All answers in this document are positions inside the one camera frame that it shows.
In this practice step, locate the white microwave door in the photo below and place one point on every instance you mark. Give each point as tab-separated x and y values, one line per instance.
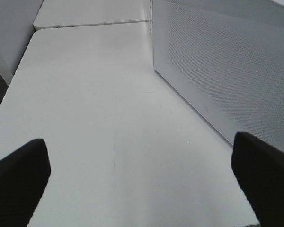
225	58

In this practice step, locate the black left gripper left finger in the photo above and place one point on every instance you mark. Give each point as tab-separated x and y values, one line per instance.
24	175

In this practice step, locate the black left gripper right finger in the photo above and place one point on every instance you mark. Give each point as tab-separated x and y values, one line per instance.
259	170

